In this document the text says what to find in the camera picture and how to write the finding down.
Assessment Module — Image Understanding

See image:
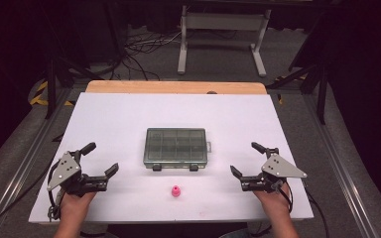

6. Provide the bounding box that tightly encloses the hand-held gripper black cable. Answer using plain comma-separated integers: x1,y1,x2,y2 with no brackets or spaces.
0,159,64,236
277,179,330,238

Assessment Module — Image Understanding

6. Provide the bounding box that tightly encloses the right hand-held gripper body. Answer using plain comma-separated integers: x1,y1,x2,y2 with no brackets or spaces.
240,148,308,194

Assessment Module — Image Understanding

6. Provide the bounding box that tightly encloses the white board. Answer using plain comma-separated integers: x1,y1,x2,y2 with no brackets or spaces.
28,92,315,224

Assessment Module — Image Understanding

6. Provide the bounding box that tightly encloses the person's right hand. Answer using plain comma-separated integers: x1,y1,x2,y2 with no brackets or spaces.
252,184,292,219

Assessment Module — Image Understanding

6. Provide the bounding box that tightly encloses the aluminium floor rail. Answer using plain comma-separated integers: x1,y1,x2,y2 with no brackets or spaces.
302,93,381,238
0,87,77,238

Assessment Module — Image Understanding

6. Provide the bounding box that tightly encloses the bundle of black floor cables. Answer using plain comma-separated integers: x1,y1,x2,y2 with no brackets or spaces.
110,28,239,82

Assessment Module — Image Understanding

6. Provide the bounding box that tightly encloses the clear plastic compartment box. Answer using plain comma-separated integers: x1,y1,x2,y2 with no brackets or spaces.
143,127,212,173

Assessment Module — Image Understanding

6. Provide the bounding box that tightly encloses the right hand-held gripper black cable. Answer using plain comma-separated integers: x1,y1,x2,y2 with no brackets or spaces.
277,179,330,238

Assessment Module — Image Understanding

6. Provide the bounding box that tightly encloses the left hand-held gripper black cable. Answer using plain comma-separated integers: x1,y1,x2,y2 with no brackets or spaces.
0,159,64,236

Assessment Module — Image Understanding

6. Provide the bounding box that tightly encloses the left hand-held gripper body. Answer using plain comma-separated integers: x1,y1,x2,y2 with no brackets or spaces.
47,150,109,199

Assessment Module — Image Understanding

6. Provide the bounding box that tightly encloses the grey metal table frame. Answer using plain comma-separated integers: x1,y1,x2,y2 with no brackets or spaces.
177,4,273,78

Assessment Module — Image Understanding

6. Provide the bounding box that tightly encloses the black metal stand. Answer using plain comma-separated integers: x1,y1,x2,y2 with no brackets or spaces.
43,0,105,121
266,13,332,126

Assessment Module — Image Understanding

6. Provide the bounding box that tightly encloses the person's left hand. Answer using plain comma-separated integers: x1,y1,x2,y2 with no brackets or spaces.
59,191,97,222

